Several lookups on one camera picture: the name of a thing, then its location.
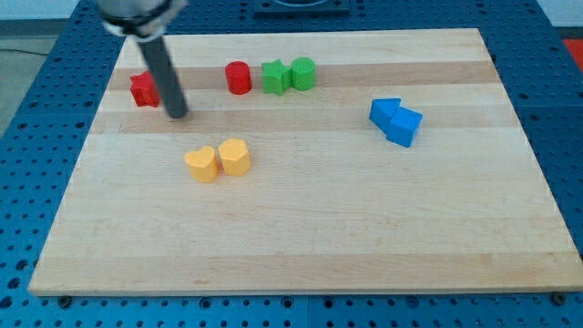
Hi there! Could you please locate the blue triangle block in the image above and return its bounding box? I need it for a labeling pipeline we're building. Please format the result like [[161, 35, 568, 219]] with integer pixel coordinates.
[[369, 98, 401, 133]]

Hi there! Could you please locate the green star block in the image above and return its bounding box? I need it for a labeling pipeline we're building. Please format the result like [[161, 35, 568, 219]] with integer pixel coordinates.
[[261, 59, 292, 96]]

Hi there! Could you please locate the light wooden board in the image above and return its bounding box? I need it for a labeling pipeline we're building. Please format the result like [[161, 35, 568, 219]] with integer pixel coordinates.
[[29, 28, 582, 296]]

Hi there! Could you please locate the red cylinder block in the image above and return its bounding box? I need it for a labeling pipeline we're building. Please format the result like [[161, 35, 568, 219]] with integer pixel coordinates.
[[224, 61, 252, 95]]

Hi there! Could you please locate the yellow hexagon block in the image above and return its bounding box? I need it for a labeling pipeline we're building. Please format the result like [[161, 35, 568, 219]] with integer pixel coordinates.
[[219, 138, 251, 177]]

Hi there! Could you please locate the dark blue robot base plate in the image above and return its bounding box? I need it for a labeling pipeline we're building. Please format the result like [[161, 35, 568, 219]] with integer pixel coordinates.
[[251, 0, 351, 17]]

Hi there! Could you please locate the blue cube block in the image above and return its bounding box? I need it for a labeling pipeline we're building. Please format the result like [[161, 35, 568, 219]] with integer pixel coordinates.
[[386, 108, 423, 148]]

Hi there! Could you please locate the yellow heart block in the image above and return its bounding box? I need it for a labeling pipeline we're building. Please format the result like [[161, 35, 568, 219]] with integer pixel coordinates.
[[183, 146, 220, 183]]

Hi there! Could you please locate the red star block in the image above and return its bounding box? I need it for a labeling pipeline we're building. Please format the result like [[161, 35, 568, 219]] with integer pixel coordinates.
[[130, 71, 160, 108]]

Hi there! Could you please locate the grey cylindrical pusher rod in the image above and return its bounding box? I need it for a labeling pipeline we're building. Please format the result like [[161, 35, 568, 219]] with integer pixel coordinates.
[[138, 36, 189, 118]]

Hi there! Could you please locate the green cylinder block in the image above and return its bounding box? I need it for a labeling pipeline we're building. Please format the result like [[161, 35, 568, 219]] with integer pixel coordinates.
[[291, 57, 316, 91]]

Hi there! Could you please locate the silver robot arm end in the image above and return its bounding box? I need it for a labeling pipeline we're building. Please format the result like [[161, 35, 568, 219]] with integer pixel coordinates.
[[96, 0, 189, 40]]

